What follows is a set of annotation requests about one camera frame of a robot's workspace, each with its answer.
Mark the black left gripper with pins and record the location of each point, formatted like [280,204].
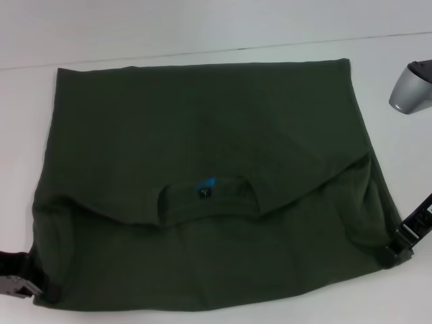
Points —
[17,276]

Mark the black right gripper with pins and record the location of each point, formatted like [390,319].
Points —
[420,216]

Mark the dark green FREE T-shirt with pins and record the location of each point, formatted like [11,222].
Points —
[202,189]

